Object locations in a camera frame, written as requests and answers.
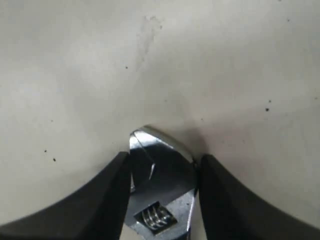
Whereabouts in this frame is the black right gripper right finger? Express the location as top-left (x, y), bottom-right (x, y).
top-left (198, 154), bottom-right (320, 240)

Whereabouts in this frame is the chrome adjustable wrench black handle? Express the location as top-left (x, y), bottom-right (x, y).
top-left (124, 125), bottom-right (198, 240)

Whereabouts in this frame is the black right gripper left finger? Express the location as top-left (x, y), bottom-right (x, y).
top-left (0, 152), bottom-right (131, 240)

